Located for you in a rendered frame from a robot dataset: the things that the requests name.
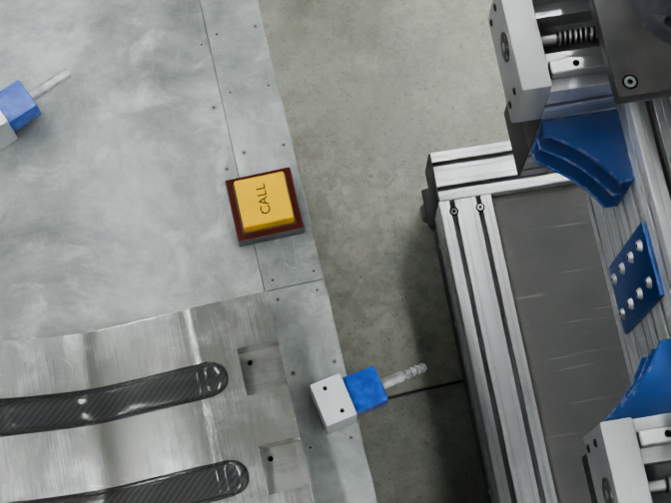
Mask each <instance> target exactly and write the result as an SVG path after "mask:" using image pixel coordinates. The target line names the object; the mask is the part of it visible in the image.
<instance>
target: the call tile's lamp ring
mask: <svg viewBox="0 0 671 503"><path fill-rule="evenodd" d="M277 172H284V174H286V178H287V182H288V186H289V191H290V195H291V199H292V203H293V208H294V212H295V216H296V220H297V223H296V224H292V225H287V226H282V227H278V228H273V229H269V230H264V231H260V232H255V233H250V234H246V235H243V231H242V226H241V222H240V217H239V213H238V208H237V204H236V199H235V194H234V190H233V184H234V182H235V181H240V180H245V179H249V178H254V177H258V176H263V175H268V174H272V173H277ZM226 185H227V189H228V194H229V199H230V203H231V208H232V212H233V217H234V221H235V226H236V230H237V235H238V240H239V242H241V241H246V240H250V239H255V238H259V237H264V236H268V235H273V234H278V233H282V232H287V231H291V230H296V229H300V228H303V227H304V225H303V221H302V216H301V212H300V208H299V204H298V199H297V195H296V191H295V187H294V183H293V178H292V174H291V170H290V167H288V168H283V169H279V170H274V171H269V172H265V173H260V174H255V175H251V176H246V177H242V178H237V179H232V180H228V181H226Z"/></svg>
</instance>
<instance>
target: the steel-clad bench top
mask: <svg viewBox="0 0 671 503"><path fill-rule="evenodd" d="M200 2H201V4H200ZM201 6H202V9H201ZM202 11H203V13H202ZM203 15H204V18H203ZM204 20H205V22H204ZM205 24H206V27H205ZM206 28H207V31H206ZM207 33H208V36H207ZM208 37H209V40H208ZM209 42H210V45H209ZM210 46H211V49H210ZM211 51H212V54H211ZM212 55H213V58H212ZM213 60H214V63H213ZM214 64H215V67H214ZM64 69H67V70H68V71H69V72H70V74H71V76H72V77H71V78H69V79H67V80H66V81H64V82H63V83H61V84H60V85H58V86H56V87H55V88H53V89H52V90H50V91H49V92H47V93H45V94H44V95H42V96H41V97H39V98H38V99H36V100H34V101H35V103H36V104H37V106H38V108H39V109H40V111H41V115H40V116H39V117H37V118H36V119H34V120H32V121H31V122H29V123H28V124H26V125H25V126H23V127H21V128H20V129H18V130H17V131H15V132H14V133H15V134H16V136H17V137H18V139H17V140H16V141H14V142H13V143H11V144H10V145H8V146H7V147H5V148H3V149H2V150H0V341H9V340H21V339H27V338H28V337H36V338H45V337H55V336H64V335H72V334H79V333H85V332H91V331H95V330H100V329H104V328H109V327H113V326H117V325H122V324H126V323H130V322H134V321H138V320H143V319H147V318H151V317H155V316H159V315H163V314H168V313H172V312H176V311H181V310H185V309H188V308H191V307H195V306H200V305H204V304H209V303H213V302H218V301H222V300H227V299H231V298H236V297H240V296H245V295H249V294H254V293H258V292H263V291H267V292H268V297H269V301H270V306H271V310H272V315H273V319H274V323H275V328H276V332H277V337H278V341H279V346H280V351H281V355H282V360H283V364H284V369H285V373H286V378H287V382H288V386H289V390H290V395H291V399H292V404H293V408H294V413H295V417H296V422H297V426H298V431H299V435H300V440H301V445H302V449H303V454H304V458H305V462H306V466H307V470H308V475H309V479H310V483H311V488H312V492H313V497H314V501H315V503H377V499H376V495H375V491H374V487H373V482H372V478H371V474H370V470H369V466H368V461H367V457H366V453H365V449H364V445H363V441H362V436H361V432H360V428H359V424H358V420H357V418H356V423H354V424H352V425H350V426H347V427H345V428H342V429H340V430H337V431H335V432H333V433H330V434H327V433H326V430H325V428H324V425H323V423H322V420H321V418H320V416H319V413H318V411H317V408H316V406H315V403H314V401H313V399H312V396H311V384H314V383H316V382H319V381H321V380H323V379H326V378H328V377H331V376H333V375H336V374H338V373H340V375H341V378H343V377H346V376H347V374H346V369H345V365H344V361H343V357H342V353H341V348H340V344H339V340H338V336H337V332H336V324H335V320H334V316H333V312H332V308H331V303H330V299H329V295H328V291H327V287H326V282H325V278H324V274H323V270H322V266H321V262H320V257H319V253H318V249H317V245H316V241H315V236H314V232H313V228H312V224H311V220H310V216H309V211H308V207H307V203H306V199H305V195H304V190H303V186H302V182H301V178H300V174H299V169H298V165H297V161H296V157H295V153H294V149H293V144H292V140H291V136H290V132H289V128H288V123H287V119H286V115H285V111H284V107H283V103H282V98H281V94H280V90H279V86H278V82H277V77H276V73H275V69H274V65H273V61H272V56H271V52H270V48H269V44H268V40H267V36H266V31H265V27H264V23H263V19H262V15H261V10H260V6H259V2H258V0H0V91H1V90H3V89H4V88H6V87H7V86H9V85H11V84H12V83H14V82H15V81H17V80H19V81H20V82H21V83H22V85H23V86H24V87H25V89H26V90H27V92H30V91H31V90H33V89H34V88H36V87H37V86H39V85H41V84H42V83H44V82H45V81H47V80H49V79H50V78H52V77H53V76H55V75H56V74H58V73H60V72H61V71H63V70H64ZM215 69H216V72H215ZM216 73H217V76H216ZM217 78H218V81H217ZM218 82H219V85H218ZM219 87H220V90H219ZM220 91H221V94H220ZM221 96H222V99H221ZM222 100H223V103H222ZM223 105H224V108H223ZM224 109H225V112H224ZM225 114H226V117H225ZM226 118H227V121H226ZM227 123H228V124H227ZM228 127H229V129H228ZM229 132H230V133H229ZM230 136H231V138H230ZM231 140H232V142H231ZM232 145H233V147H232ZM233 149H234V151H233ZM234 154H235V156H234ZM235 158H236V160H235ZM236 163H237V165H236ZM237 167H238V169H237ZM287 167H290V168H291V171H292V175H293V179H294V184H295V188H296V192H297V196H298V200H299V205H300V209H301V213H302V217H303V222H304V226H305V232H304V233H303V234H299V235H295V236H290V237H286V238H281V239H276V240H272V241H267V242H263V243H258V244H255V246H254V245H249V246H245V247H239V243H238V239H237V234H236V230H235V225H234V221H233V216H232V212H231V207H230V202H229V198H228V193H227V189H226V184H225V181H227V180H231V179H236V178H238V177H239V176H240V178H241V177H245V176H250V175H255V174H259V173H264V172H269V171H273V170H278V169H282V168H287ZM238 172H239V174H238ZM255 248H256V250H255ZM256 252H257V254H256ZM257 257H258V259H257ZM258 261H259V263H258ZM259 266H260V268H259ZM260 270H261V272H260ZM261 275H262V277H261ZM262 279H263V281H262ZM263 284H264V286H263ZM264 288H265V290H264Z"/></svg>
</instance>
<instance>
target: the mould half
mask: <svg viewBox="0 0 671 503"><path fill-rule="evenodd" d="M268 341H272V342H273V343H275V342H279V341H278V337H277V332H276V328H275V323H274V319H273V315H272V310H271V306H270V301H269V297H268V292H267V291H263V292H258V293H254V294H249V295H245V296H240V297H236V298H231V299H227V300H222V301H218V302H213V303H209V304H204V305H200V306H195V307H191V308H188V309H185V310H181V311H176V312H172V313H168V314H163V315H159V316H155V317H151V318H147V319H143V320H138V321H134V322H130V323H126V324H122V325H117V326H113V327H109V328H104V329H100V330H95V331H91V332H85V333H79V334H72V335H64V336H55V337H45V338H33V339H21V340H9V341H0V398H12V397H25V396H36V395H45V394H54V393H63V392H71V391H78V390H85V389H92V388H97V387H102V386H107V385H111V384H116V383H120V382H125V381H129V380H133V379H137V378H142V377H146V376H150V375H154V374H158V373H162V372H166V371H170V370H174V369H178V368H182V367H187V366H191V365H195V364H198V363H201V362H205V361H207V362H214V363H218V364H220V365H221V366H222V367H223V368H224V369H225V370H226V372H227V374H228V384H227V386H226V388H225V389H224V390H223V391H222V392H221V393H219V394H217V395H215V397H210V398H207V399H203V400H199V401H195V402H191V403H186V404H182V405H178V406H174V407H169V408H165V409H161V410H157V411H153V412H149V413H145V414H140V415H136V416H132V417H128V418H123V419H119V420H115V421H110V422H106V423H101V424H96V425H90V426H84V427H77V428H70V429H62V430H54V431H45V432H37V433H29V434H21V435H13V436H6V437H0V503H6V502H13V501H24V500H34V499H41V498H48V497H55V496H63V495H70V494H76V493H82V492H88V491H94V490H100V489H105V488H110V487H115V486H120V485H124V484H129V483H133V482H137V481H141V480H145V479H149V478H153V477H157V476H161V475H165V474H169V473H173V472H177V471H181V470H186V469H190V468H194V467H199V466H203V465H207V464H212V463H216V462H220V461H224V460H228V461H229V460H235V461H239V462H241V463H242V464H243V465H245V467H246V468H247V470H248V473H249V482H248V485H247V487H246V488H245V489H244V490H243V491H242V492H241V493H239V494H236V496H234V497H229V498H226V499H222V500H218V501H214V502H210V503H315V501H314V497H313V492H312V488H311V483H306V484H304V485H305V487H302V488H298V489H293V490H289V491H285V492H280V493H276V494H272V495H268V491H267V487H266V482H265V477H264V472H263V468H262V463H261V458H260V454H259V449H258V446H259V445H263V444H268V443H272V442H276V441H281V440H285V439H289V438H293V439H294V440H298V439H300V435H299V431H298V426H297V422H296V417H295V413H294V408H293V404H292V399H291V395H290V390H289V386H288V385H287V384H283V385H282V387H283V388H278V389H274V390H269V391H265V392H261V393H256V394H252V395H248V396H247V394H246V389H245V384H244V380H243V375H242V370H241V365H240V361H239V356H238V351H237V348H241V347H245V346H250V345H254V344H259V343H263V342H268Z"/></svg>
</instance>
